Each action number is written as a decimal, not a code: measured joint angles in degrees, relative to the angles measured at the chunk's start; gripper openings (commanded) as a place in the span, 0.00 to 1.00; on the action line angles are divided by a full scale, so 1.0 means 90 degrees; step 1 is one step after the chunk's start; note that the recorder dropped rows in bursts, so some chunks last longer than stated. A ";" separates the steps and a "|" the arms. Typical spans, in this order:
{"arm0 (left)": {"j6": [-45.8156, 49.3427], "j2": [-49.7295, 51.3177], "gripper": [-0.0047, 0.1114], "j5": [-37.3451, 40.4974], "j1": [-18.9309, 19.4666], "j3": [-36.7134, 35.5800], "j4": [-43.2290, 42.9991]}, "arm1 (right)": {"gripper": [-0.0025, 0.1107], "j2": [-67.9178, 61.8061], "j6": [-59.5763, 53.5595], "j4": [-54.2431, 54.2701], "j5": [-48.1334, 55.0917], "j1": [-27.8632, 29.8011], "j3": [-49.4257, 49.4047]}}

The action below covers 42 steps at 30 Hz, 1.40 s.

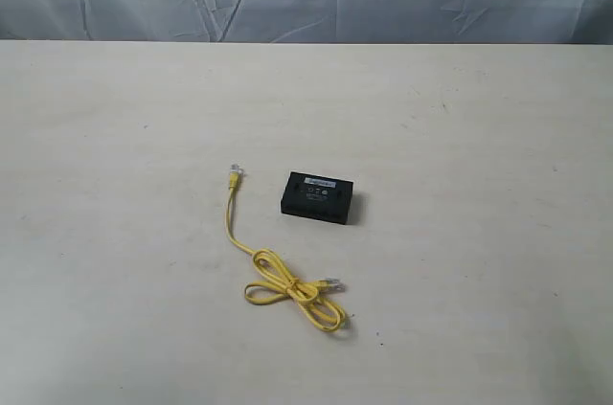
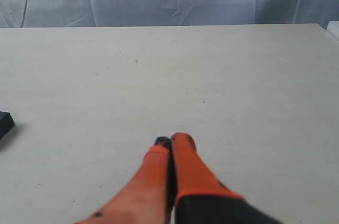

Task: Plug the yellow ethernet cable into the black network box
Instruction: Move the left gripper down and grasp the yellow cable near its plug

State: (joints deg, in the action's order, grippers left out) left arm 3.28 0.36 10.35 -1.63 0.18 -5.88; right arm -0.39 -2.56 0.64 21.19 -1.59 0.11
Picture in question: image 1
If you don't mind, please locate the small black network box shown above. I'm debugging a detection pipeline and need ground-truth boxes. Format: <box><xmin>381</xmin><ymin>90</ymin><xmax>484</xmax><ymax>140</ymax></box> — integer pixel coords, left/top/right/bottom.
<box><xmin>280</xmin><ymin>171</ymin><xmax>365</xmax><ymax>225</ymax></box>

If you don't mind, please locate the yellow ethernet cable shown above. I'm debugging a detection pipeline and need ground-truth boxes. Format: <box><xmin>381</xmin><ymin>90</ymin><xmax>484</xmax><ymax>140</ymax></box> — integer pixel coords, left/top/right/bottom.
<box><xmin>224</xmin><ymin>163</ymin><xmax>352</xmax><ymax>332</ymax></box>

